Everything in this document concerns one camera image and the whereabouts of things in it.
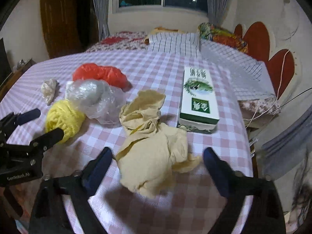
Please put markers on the red plastic bag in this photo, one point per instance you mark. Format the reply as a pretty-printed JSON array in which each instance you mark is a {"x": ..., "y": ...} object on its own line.
[{"x": 102, "y": 74}]

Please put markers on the yellow ball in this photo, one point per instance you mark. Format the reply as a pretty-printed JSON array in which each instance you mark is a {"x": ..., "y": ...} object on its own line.
[{"x": 63, "y": 119}]

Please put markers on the green white box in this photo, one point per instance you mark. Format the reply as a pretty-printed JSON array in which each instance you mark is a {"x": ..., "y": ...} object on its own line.
[{"x": 198, "y": 100}]

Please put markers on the brown wooden door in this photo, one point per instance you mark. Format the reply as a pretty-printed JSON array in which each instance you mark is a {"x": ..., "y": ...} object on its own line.
[{"x": 61, "y": 24}]

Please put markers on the beige cloth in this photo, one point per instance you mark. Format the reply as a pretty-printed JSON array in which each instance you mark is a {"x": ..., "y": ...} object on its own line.
[{"x": 148, "y": 151}]

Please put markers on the yellow patterned blanket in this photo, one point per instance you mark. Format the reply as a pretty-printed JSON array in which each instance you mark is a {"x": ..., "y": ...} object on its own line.
[{"x": 160, "y": 33}]

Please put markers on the dark hair strands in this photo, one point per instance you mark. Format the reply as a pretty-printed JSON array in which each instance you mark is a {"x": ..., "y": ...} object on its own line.
[{"x": 302, "y": 190}]

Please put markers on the colourful patterned pillow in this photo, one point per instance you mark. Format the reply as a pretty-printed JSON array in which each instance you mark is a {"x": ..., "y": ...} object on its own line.
[{"x": 219, "y": 35}]

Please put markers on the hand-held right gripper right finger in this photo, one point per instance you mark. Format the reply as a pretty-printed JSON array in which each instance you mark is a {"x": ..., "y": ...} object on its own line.
[{"x": 217, "y": 173}]

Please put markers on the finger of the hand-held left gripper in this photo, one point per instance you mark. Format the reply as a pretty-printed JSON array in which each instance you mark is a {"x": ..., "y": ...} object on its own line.
[
  {"x": 50, "y": 136},
  {"x": 29, "y": 115}
]

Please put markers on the clear plastic bag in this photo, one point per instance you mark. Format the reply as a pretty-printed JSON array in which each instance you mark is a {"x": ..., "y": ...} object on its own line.
[{"x": 92, "y": 97}]

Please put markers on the white paper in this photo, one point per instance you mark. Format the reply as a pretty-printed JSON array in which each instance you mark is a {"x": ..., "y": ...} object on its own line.
[{"x": 50, "y": 90}]

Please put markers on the tied grey curtain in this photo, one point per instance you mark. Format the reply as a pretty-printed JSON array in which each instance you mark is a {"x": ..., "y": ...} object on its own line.
[{"x": 282, "y": 141}]

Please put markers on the red cream headboard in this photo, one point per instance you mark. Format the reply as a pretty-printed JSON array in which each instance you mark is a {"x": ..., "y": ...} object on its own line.
[{"x": 258, "y": 39}]

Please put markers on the wooden side table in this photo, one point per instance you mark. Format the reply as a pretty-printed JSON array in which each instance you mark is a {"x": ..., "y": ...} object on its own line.
[{"x": 14, "y": 75}]

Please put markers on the pink checked tablecloth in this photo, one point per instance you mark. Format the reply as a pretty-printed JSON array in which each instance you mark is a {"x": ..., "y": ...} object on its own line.
[{"x": 151, "y": 70}]

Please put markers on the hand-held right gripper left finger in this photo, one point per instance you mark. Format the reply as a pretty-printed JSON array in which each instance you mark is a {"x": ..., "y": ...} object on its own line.
[{"x": 97, "y": 173}]

